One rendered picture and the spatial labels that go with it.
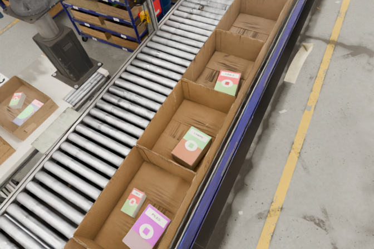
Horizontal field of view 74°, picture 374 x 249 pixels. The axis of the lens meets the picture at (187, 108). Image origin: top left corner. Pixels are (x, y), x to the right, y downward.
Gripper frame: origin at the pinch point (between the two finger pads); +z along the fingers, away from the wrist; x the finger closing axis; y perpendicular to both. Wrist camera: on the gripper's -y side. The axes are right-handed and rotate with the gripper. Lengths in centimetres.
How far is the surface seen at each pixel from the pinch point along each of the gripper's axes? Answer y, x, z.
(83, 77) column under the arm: 9, 63, 16
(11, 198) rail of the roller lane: -5, 141, 34
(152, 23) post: 0.5, 1.2, 29.9
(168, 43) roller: -4.2, 9.6, 48.7
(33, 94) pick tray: 18, 89, -3
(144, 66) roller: -4, 36, 45
